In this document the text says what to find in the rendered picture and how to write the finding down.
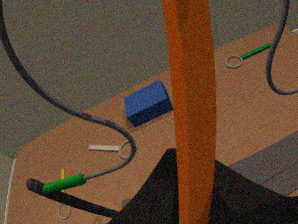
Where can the grey loop with green handle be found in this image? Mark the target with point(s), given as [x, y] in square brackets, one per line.
[247, 54]

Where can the dark blue rectangular block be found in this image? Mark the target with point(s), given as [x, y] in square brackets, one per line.
[147, 104]

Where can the yellow handle with grey loop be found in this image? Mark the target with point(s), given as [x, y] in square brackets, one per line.
[63, 176]

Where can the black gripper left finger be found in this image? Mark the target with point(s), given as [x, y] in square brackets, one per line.
[157, 200]

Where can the grey loop with flat handle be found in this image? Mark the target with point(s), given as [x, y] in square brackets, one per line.
[106, 148]

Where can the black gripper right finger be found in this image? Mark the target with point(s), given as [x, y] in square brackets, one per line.
[236, 200]

